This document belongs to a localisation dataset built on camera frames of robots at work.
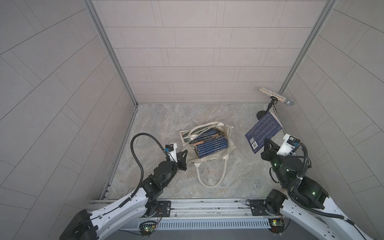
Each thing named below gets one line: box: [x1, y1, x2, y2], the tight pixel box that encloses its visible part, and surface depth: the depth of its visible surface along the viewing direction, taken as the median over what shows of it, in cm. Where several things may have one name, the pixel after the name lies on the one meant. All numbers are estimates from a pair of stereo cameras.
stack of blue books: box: [189, 127, 229, 159], surface depth 86 cm
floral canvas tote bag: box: [179, 121, 236, 189], surface depth 78 cm
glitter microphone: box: [259, 87, 294, 107], surface depth 93 cm
